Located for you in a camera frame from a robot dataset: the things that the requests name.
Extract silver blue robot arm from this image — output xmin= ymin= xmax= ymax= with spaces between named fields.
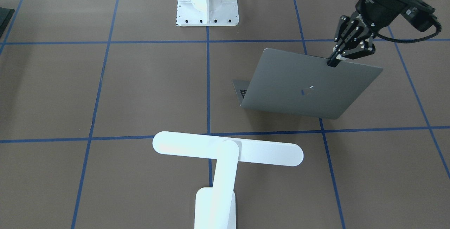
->
xmin=327 ymin=0 xmax=442 ymax=67

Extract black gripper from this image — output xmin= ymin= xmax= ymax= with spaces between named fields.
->
xmin=327 ymin=0 xmax=411 ymax=67

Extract grey laptop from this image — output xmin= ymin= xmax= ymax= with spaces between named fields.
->
xmin=232 ymin=48 xmax=383 ymax=119

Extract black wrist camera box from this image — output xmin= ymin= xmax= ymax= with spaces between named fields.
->
xmin=401 ymin=0 xmax=436 ymax=32

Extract black flat box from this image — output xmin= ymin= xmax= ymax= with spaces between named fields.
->
xmin=0 ymin=7 xmax=15 ymax=37

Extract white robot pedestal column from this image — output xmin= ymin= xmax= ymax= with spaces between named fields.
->
xmin=176 ymin=0 xmax=239 ymax=26

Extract white desk lamp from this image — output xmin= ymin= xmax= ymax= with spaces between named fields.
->
xmin=152 ymin=131 xmax=304 ymax=229

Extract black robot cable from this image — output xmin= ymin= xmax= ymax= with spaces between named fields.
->
xmin=373 ymin=18 xmax=442 ymax=43

